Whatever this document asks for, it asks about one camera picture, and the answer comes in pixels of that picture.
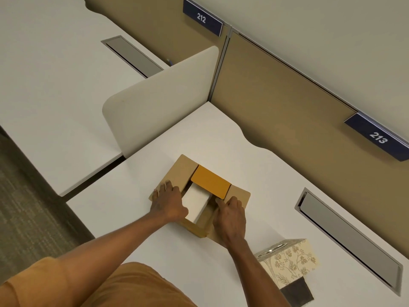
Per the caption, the person's right hand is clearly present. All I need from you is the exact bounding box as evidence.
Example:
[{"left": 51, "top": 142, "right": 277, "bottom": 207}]
[{"left": 212, "top": 196, "right": 247, "bottom": 249}]

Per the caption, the person's left hand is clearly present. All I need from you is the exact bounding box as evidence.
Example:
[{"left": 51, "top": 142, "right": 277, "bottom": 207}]
[{"left": 150, "top": 181, "right": 190, "bottom": 224}]

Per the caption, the brown cardboard box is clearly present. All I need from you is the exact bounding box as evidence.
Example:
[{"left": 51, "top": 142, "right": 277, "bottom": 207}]
[{"left": 148, "top": 154, "right": 251, "bottom": 239}]

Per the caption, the person's left forearm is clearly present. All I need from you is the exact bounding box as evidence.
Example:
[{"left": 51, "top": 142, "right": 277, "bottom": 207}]
[{"left": 57, "top": 210, "right": 179, "bottom": 285}]

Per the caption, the person's right forearm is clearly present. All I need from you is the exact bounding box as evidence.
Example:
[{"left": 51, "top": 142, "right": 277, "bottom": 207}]
[{"left": 220, "top": 238, "right": 292, "bottom": 307}]

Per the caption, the white rectangular box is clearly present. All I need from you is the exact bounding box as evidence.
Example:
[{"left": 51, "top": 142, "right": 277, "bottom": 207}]
[{"left": 181, "top": 184, "right": 213, "bottom": 224}]

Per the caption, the orange flat card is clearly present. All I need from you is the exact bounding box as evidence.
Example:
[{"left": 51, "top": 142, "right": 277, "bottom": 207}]
[{"left": 191, "top": 165, "right": 232, "bottom": 200}]

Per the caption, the person's brown shirt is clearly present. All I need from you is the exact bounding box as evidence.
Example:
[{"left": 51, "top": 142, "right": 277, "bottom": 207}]
[{"left": 0, "top": 257, "right": 199, "bottom": 307}]

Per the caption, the white desk divider panel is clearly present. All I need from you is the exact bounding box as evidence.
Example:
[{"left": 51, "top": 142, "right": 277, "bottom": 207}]
[{"left": 102, "top": 46, "right": 220, "bottom": 159}]

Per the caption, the floral tissue box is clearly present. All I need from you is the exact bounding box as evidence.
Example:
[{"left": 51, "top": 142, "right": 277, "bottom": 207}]
[{"left": 254, "top": 239, "right": 320, "bottom": 290}]

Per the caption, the tan partition panel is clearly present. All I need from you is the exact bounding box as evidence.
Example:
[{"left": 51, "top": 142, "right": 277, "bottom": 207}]
[
  {"left": 81, "top": 0, "right": 231, "bottom": 68},
  {"left": 208, "top": 30, "right": 409, "bottom": 266}
]

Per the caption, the black block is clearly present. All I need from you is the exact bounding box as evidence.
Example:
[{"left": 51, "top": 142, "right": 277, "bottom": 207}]
[{"left": 279, "top": 278, "right": 315, "bottom": 307}]

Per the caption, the blue number sign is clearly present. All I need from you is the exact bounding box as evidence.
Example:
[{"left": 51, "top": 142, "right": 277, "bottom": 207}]
[
  {"left": 344, "top": 112, "right": 409, "bottom": 162},
  {"left": 182, "top": 0, "right": 223, "bottom": 37}
]

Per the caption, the grey metal partition post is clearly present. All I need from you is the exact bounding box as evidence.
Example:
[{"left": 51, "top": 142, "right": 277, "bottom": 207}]
[{"left": 207, "top": 26, "right": 233, "bottom": 104}]

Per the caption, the silver desk cable cover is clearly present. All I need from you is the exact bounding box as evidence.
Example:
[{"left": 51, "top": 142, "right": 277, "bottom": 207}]
[
  {"left": 101, "top": 35, "right": 164, "bottom": 79},
  {"left": 294, "top": 187, "right": 404, "bottom": 298}
]

